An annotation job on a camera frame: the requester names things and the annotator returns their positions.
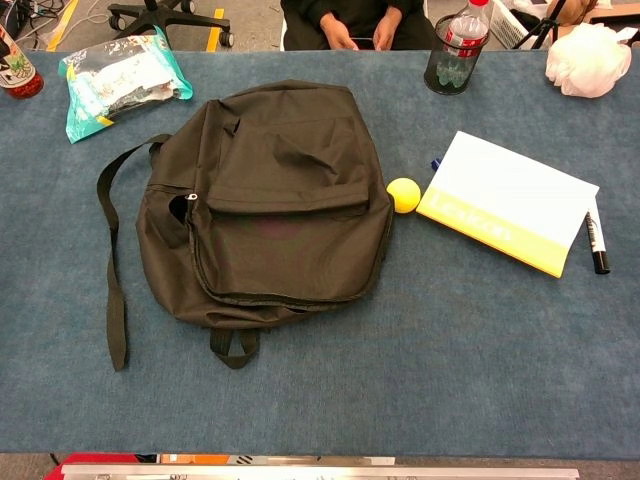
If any black fabric backpack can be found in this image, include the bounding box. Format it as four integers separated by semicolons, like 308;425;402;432
96;79;396;372

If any white yellow notebook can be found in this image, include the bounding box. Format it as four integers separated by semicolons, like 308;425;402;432
415;130;600;279

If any red robot base part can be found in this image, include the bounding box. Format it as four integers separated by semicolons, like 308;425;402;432
49;452;161;480

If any seated person in black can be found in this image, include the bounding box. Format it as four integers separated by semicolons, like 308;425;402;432
280;0;439;52

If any yellow foam ball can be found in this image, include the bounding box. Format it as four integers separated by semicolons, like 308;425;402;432
385;177;422;215

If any blue felt table cover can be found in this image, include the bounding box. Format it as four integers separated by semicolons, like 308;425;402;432
0;48;640;457

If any black mesh pen cup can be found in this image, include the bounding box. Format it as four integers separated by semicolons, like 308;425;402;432
423;13;490;96

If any teal snack bag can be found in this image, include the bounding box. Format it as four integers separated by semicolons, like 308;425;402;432
58;25;194;145

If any clear red-capped plastic bottle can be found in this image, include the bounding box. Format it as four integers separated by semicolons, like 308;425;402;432
436;0;491;86

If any black office chair base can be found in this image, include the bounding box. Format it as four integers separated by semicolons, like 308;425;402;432
107;0;235;49

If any black-capped whiteboard marker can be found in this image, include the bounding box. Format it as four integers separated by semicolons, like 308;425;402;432
584;209;612;275

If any white plastic basket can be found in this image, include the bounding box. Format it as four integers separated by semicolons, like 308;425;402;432
488;0;556;51

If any black tripod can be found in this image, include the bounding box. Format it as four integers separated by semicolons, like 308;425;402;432
510;0;571;50

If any red drink bottle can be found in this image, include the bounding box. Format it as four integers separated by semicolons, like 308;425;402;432
0;22;45;100

